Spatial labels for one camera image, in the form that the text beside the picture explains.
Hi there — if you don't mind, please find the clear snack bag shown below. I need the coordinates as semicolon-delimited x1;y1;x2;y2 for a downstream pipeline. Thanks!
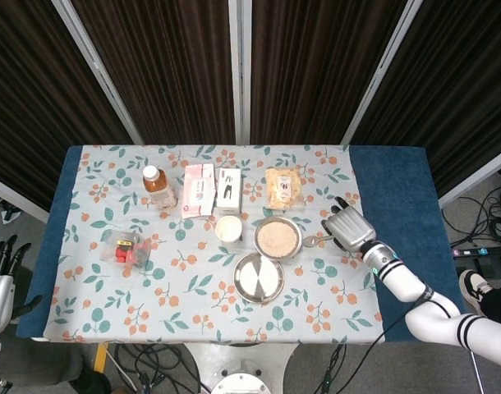
264;167;306;210

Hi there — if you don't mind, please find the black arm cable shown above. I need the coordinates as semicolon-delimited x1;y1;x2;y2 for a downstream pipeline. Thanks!
347;293;453;394

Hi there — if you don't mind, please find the clear box with red items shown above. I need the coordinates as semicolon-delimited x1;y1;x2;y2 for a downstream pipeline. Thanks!
99;228;152;268

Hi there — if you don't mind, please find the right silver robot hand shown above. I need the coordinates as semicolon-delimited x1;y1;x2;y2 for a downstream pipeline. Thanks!
320;196;377;252

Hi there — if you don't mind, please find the metal spoon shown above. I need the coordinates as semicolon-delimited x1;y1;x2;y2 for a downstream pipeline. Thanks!
301;232;336;249

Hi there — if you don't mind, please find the dark fabric partition panel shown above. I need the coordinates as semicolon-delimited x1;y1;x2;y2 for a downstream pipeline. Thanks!
341;0;501;207
0;0;145;211
53;0;246;145
233;0;423;145

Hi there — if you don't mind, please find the floral tablecloth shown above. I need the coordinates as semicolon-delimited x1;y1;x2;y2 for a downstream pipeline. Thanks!
43;144;386;344

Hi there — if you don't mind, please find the metal bowl of beige powder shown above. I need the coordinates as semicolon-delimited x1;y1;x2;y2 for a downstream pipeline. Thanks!
253;216;303;260

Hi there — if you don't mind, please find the amber tea bottle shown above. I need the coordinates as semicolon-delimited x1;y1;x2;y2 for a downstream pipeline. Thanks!
141;164;178;209

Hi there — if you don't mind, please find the black floor cable bundle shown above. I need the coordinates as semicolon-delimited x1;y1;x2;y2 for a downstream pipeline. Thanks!
441;167;501;247
108;343;205;394

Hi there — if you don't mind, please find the white paper cup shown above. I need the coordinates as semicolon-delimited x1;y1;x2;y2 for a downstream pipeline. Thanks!
214;215;242;244

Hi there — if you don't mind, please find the blue table cover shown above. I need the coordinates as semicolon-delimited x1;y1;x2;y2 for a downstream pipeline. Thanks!
15;144;467;342

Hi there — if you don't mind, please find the black trouser leg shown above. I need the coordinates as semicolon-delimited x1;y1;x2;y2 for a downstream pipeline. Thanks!
479;280;501;328

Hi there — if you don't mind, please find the steel plate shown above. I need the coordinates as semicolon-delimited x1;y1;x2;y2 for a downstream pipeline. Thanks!
232;252;285;305

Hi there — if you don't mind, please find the pink wet wipes pack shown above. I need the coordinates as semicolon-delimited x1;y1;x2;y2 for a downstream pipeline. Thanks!
180;163;215;219

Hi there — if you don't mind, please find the white and black shoe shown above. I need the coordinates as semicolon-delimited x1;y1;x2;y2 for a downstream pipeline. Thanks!
458;269;494;318

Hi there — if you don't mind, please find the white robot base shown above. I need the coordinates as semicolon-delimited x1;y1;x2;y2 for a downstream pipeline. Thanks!
184;342;301;394

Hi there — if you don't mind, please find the white product box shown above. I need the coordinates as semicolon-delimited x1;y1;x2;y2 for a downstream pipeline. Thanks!
215;167;242;216

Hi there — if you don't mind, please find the black power strip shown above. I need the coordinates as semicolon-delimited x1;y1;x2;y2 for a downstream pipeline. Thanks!
450;244;501;260

